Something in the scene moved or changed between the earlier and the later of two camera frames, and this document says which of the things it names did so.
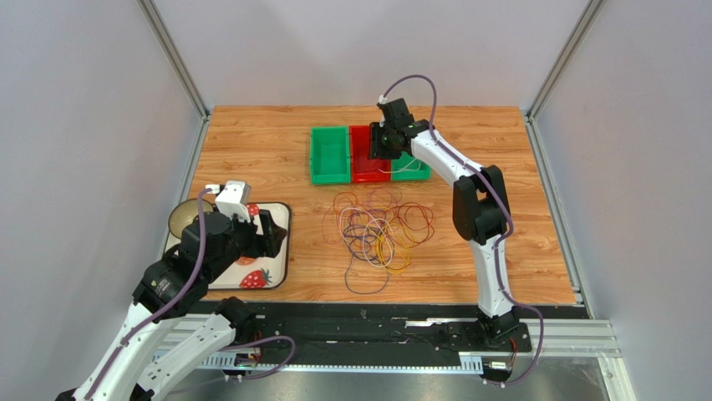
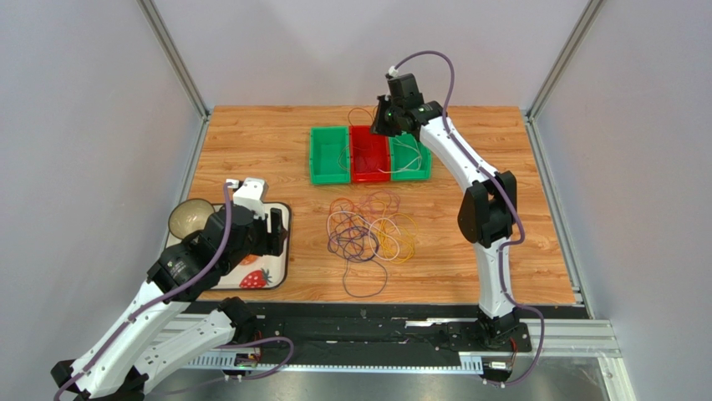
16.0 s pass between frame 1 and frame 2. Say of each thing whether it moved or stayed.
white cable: stayed
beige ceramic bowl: stayed
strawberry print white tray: stayed
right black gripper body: moved
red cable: moved
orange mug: stayed
